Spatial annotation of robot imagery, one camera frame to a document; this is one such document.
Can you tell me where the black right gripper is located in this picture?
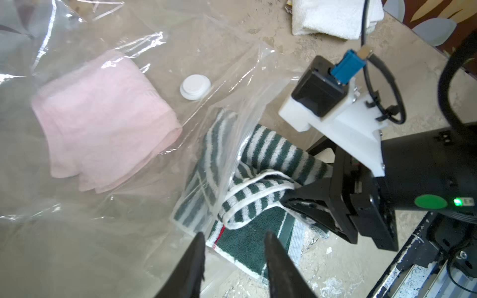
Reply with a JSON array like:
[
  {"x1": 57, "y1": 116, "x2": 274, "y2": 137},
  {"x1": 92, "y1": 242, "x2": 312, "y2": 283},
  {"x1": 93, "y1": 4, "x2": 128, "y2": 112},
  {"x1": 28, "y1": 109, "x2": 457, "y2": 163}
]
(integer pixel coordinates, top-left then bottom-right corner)
[{"x1": 280, "y1": 136, "x2": 398, "y2": 252}]

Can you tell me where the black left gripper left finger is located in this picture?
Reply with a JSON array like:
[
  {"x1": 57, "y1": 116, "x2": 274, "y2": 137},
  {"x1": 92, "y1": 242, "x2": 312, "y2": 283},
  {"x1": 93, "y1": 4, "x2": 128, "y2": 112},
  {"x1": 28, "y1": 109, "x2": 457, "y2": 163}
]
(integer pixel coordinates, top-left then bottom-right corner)
[{"x1": 155, "y1": 232, "x2": 206, "y2": 298}]

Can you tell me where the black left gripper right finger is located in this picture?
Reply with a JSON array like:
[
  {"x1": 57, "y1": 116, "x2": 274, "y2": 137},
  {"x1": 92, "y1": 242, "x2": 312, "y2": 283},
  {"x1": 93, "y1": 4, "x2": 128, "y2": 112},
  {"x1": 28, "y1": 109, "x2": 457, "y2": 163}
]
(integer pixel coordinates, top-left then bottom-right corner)
[{"x1": 265, "y1": 231, "x2": 316, "y2": 298}]

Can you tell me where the green white striped towel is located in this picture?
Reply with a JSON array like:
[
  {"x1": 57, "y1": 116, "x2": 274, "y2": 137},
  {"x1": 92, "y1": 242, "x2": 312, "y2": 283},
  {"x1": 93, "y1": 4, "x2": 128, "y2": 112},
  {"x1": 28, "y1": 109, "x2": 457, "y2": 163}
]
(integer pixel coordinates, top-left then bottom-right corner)
[{"x1": 172, "y1": 109, "x2": 332, "y2": 283}]

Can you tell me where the clear plastic vacuum bag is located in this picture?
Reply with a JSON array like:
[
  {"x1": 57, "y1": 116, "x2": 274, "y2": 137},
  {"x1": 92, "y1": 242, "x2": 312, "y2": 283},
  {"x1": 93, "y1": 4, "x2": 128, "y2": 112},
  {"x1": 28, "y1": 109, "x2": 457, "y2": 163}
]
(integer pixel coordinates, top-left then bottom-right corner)
[{"x1": 1, "y1": 1, "x2": 303, "y2": 298}]

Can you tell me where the pink towel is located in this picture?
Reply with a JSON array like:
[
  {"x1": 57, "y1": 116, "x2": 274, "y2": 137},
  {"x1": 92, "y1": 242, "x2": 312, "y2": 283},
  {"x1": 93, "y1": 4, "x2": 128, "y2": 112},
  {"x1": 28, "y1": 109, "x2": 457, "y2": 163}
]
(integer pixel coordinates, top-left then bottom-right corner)
[{"x1": 32, "y1": 50, "x2": 182, "y2": 193}]

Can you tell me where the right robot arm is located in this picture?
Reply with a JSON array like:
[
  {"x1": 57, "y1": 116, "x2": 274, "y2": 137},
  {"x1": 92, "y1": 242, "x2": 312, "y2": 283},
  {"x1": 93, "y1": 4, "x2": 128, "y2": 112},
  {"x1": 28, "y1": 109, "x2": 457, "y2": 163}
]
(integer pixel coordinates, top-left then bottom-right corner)
[{"x1": 281, "y1": 128, "x2": 477, "y2": 251}]

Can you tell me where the white folded towel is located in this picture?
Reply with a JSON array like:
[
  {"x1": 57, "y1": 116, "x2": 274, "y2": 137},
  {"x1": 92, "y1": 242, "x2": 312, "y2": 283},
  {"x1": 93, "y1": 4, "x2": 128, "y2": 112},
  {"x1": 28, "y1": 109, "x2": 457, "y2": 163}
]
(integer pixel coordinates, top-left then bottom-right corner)
[{"x1": 291, "y1": 0, "x2": 365, "y2": 40}]

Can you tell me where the white vacuum bag valve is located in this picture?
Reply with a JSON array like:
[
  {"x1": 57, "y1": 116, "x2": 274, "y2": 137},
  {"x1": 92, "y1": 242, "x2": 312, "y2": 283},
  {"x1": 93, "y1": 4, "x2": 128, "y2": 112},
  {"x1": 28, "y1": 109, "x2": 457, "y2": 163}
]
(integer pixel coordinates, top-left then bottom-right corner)
[{"x1": 180, "y1": 74, "x2": 211, "y2": 101}]

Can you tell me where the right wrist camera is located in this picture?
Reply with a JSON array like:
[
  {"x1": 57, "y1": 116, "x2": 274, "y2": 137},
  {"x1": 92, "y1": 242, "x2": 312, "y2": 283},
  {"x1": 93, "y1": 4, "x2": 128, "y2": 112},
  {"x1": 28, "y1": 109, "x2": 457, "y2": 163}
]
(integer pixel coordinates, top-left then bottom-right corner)
[{"x1": 279, "y1": 46, "x2": 387, "y2": 177}]

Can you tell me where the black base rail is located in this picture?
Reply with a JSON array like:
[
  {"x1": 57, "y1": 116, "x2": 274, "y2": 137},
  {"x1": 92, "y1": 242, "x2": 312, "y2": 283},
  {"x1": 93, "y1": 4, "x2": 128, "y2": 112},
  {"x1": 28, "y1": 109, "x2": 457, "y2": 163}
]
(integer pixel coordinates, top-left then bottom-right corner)
[{"x1": 368, "y1": 212, "x2": 477, "y2": 298}]

